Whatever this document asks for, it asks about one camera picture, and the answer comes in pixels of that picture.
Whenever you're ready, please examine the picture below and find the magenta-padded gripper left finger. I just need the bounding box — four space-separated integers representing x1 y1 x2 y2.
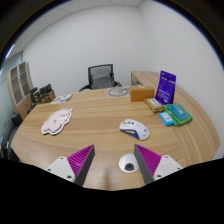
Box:
45 144 96 187

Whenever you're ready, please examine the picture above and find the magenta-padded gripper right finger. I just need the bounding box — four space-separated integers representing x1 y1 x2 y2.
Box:
133 143 184 185

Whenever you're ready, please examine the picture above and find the white blue yellow computer mouse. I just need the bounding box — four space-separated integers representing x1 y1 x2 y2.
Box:
119 118 151 141

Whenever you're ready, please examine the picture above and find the small blue wipes packet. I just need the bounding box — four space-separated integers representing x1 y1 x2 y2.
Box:
158 111 175 127

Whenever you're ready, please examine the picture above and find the green teal wipes packet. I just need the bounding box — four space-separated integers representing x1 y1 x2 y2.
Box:
163 103 194 127

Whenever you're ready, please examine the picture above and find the tan wrapped packet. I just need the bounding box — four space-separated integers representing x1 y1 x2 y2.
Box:
144 97 165 114

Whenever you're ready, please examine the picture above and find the dark grey chair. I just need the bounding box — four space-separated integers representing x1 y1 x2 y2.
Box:
0 113 22 162

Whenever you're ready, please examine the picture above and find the green white printed leaflet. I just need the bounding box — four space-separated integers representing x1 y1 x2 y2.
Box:
50 93 74 105

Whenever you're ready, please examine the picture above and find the dark brown cardboard box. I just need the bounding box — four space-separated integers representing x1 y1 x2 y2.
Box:
39 89 57 104

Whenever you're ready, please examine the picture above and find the brown wooden box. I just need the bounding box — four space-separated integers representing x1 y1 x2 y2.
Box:
129 85 156 103

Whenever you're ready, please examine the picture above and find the small black swivel chair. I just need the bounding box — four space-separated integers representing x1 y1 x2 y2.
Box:
29 87 40 109

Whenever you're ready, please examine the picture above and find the purple standing pouch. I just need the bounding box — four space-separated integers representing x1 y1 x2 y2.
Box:
154 70 177 106

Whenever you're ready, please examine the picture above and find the black cardboard box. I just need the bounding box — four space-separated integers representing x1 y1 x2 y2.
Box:
38 83 53 96

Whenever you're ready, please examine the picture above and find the grey sheet with round print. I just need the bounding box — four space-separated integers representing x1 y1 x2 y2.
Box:
106 86 131 98

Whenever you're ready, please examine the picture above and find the wooden side desk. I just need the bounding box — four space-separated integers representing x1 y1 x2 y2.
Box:
130 70 161 88

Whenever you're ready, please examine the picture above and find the black mesh office chair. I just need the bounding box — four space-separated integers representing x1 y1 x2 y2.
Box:
78 63 123 93

